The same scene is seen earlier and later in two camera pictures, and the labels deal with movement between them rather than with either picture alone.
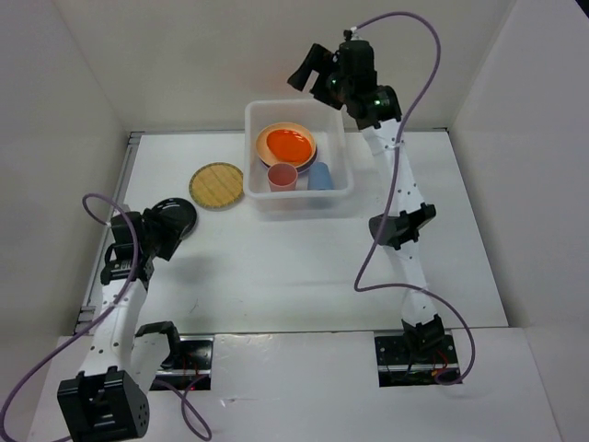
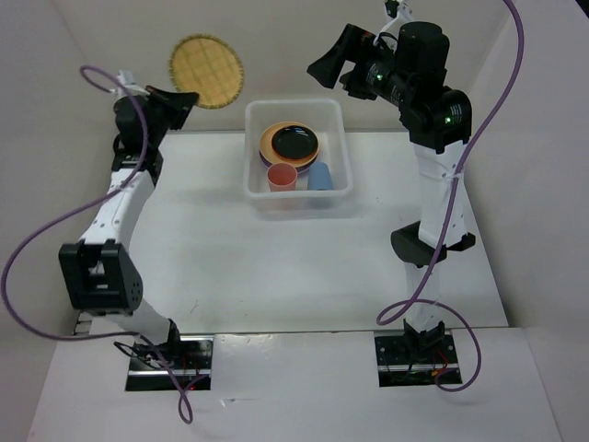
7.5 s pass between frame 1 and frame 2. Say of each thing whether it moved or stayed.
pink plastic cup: stayed
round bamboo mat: moved
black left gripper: moved
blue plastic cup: stayed
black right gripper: moved
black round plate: moved
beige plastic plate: stayed
